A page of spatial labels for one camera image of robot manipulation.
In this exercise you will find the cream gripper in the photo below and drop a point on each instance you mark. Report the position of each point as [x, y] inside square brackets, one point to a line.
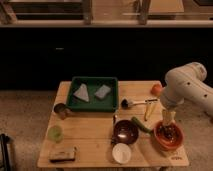
[168, 116]

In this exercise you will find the grey towel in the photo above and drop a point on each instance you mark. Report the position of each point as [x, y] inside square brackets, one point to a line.
[82, 93]

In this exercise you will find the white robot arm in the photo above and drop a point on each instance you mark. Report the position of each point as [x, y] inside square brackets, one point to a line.
[187, 82]

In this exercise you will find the orange terracotta bowl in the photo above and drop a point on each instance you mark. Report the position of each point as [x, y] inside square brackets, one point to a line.
[169, 138]

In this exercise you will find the green cucumber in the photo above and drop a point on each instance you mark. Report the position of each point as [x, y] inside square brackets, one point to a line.
[139, 124]

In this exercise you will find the small orange fruit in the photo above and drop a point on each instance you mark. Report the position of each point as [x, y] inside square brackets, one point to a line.
[156, 89]

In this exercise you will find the black-headed dish brush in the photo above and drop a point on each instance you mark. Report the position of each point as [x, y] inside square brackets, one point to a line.
[127, 103]

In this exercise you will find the dark purple bowl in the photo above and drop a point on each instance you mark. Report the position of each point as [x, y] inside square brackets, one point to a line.
[125, 131]

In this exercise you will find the white small bowl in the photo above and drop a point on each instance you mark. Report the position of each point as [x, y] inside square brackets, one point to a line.
[121, 153]

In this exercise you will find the grey-blue sponge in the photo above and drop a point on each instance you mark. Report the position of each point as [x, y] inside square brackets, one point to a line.
[102, 92]

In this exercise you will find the green plastic tray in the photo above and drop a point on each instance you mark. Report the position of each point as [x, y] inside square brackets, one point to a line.
[109, 103]

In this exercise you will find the dark metal cup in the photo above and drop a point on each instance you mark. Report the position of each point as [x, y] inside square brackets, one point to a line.
[61, 110]

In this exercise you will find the green plastic cup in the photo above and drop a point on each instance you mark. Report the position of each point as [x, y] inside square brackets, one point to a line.
[55, 134]

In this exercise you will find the brown scrub block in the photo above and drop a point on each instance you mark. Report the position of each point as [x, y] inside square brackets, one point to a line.
[62, 154]

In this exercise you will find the black stand at left edge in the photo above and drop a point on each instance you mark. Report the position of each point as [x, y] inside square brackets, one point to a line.
[4, 161]

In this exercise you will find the wooden shelf rack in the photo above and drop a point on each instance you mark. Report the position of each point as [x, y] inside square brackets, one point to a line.
[107, 13]

